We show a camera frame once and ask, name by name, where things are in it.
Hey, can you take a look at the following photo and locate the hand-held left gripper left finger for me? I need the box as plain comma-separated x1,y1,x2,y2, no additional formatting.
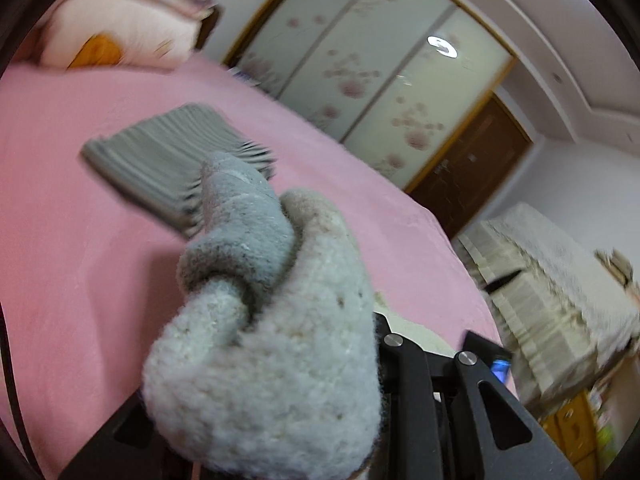
59,389,201,480

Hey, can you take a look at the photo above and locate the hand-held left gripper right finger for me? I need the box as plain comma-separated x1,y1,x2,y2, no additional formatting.
369,311,582,480

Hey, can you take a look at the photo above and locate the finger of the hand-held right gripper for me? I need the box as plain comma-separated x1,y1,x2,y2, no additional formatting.
464,330,512,386

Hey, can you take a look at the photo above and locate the argyle knit sweater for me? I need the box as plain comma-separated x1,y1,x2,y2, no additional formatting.
142,150,383,480

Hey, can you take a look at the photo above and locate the black flat object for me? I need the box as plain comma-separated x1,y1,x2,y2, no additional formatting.
480,270,523,293

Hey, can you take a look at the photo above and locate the cream cloth covered furniture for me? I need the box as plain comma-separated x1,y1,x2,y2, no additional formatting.
452,202,640,406

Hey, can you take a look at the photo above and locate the orange wooden cabinet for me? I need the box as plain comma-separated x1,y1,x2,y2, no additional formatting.
537,390,601,480

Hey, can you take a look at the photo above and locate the brown wooden door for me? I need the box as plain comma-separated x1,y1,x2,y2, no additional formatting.
405,92,533,241

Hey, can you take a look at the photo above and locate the pink bed blanket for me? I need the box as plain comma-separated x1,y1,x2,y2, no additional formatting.
0,52,518,480

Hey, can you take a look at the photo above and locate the striped folded garment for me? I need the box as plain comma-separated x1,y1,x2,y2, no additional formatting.
82,102,278,238

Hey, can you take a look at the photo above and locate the floral sliding door wardrobe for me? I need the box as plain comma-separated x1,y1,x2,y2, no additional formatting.
222,0,518,193

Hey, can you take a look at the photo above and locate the pink cartoon print pillow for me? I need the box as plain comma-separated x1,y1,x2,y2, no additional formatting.
37,0,206,71

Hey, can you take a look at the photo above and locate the wooden headboard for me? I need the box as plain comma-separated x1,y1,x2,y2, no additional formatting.
192,5,223,53

